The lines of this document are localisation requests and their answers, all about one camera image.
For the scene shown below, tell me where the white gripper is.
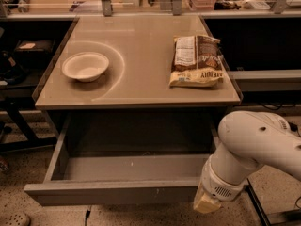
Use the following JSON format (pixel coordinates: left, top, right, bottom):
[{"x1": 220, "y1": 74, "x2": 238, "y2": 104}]
[{"x1": 193, "y1": 157, "x2": 246, "y2": 214}]

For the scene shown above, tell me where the grey top drawer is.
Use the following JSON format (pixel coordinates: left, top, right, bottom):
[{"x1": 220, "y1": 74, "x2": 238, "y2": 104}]
[{"x1": 24, "y1": 111, "x2": 215, "y2": 206}]

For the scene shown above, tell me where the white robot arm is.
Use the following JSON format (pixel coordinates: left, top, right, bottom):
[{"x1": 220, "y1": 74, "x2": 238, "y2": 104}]
[{"x1": 193, "y1": 111, "x2": 301, "y2": 214}]

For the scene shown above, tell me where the grey drawer cabinet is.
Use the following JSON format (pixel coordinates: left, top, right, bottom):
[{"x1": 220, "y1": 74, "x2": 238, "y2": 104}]
[{"x1": 36, "y1": 15, "x2": 241, "y2": 132}]

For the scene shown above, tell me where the black floor stand bar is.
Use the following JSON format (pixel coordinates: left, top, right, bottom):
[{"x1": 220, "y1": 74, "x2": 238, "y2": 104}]
[{"x1": 244, "y1": 179, "x2": 301, "y2": 226}]

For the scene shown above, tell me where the brown yellow snack bag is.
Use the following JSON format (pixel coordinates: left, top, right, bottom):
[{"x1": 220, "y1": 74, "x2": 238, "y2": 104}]
[{"x1": 169, "y1": 35, "x2": 224, "y2": 88}]

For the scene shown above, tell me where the white paper bowl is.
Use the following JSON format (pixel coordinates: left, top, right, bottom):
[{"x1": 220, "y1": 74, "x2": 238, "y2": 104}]
[{"x1": 62, "y1": 52, "x2": 109, "y2": 82}]

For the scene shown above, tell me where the white perforated shoe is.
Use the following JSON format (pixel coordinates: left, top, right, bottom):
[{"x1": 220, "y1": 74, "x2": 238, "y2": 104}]
[{"x1": 0, "y1": 213, "x2": 31, "y2": 226}]

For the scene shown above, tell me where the black box on shelf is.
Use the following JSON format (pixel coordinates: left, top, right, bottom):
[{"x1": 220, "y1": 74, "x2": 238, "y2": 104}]
[{"x1": 14, "y1": 40, "x2": 55, "y2": 58}]

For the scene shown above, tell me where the black floor cable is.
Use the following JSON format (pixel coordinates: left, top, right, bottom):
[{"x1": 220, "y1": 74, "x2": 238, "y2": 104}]
[{"x1": 288, "y1": 121, "x2": 301, "y2": 209}]

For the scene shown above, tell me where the black side table frame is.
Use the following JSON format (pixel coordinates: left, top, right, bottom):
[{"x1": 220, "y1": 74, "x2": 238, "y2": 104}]
[{"x1": 0, "y1": 98, "x2": 57, "y2": 153}]

